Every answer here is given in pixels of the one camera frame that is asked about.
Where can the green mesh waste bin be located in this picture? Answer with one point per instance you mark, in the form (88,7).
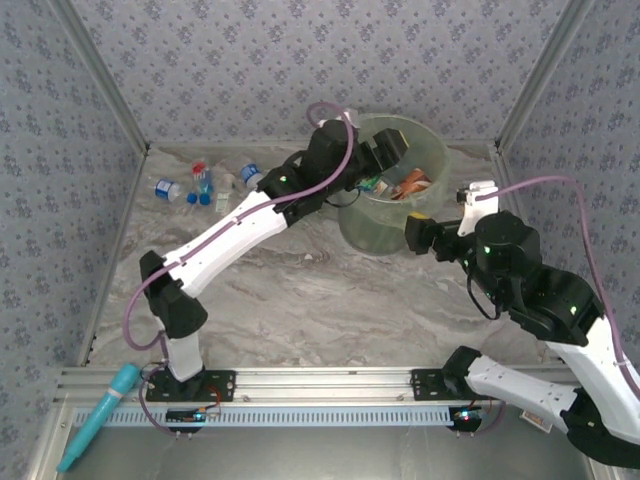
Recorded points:
(380,230)

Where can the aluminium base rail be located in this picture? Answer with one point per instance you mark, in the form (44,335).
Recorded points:
(320,385)

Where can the small circuit board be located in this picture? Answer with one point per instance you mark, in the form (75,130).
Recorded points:
(192,415)
(467,415)

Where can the teal marker pen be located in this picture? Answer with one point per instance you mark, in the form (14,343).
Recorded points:
(100,415)

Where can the clear bottle light blue label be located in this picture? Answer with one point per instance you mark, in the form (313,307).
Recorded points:
(204,192)

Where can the blue cap clear bottle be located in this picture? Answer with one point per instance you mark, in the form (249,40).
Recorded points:
(191,199)

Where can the right small circuit board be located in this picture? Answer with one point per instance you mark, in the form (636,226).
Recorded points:
(467,415)

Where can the clear bottle dark blue label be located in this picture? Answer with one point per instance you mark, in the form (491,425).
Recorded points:
(164,190)

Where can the crumpled clear plastic bottle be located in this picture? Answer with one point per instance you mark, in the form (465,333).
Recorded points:
(228,183)

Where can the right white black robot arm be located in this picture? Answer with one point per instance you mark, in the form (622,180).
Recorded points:
(520,390)

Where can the clear bottle royal blue label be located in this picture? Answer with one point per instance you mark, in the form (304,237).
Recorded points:
(250,175)

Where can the green plastic soda bottle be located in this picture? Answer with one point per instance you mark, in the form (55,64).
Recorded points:
(369,184)

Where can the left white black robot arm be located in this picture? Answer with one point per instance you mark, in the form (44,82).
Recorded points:
(225,240)

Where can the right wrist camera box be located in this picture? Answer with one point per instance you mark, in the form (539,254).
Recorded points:
(477,202)

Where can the left small circuit board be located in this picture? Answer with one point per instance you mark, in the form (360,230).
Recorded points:
(192,415)

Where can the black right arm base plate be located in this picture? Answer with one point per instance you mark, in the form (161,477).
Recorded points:
(427,382)

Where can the aluminium frame post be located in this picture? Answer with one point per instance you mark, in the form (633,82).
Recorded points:
(541,75)
(103,75)

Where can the aluminium table edge rail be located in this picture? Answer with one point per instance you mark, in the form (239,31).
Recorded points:
(114,250)
(500,165)

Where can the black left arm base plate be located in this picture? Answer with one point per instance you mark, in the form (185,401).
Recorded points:
(220,385)

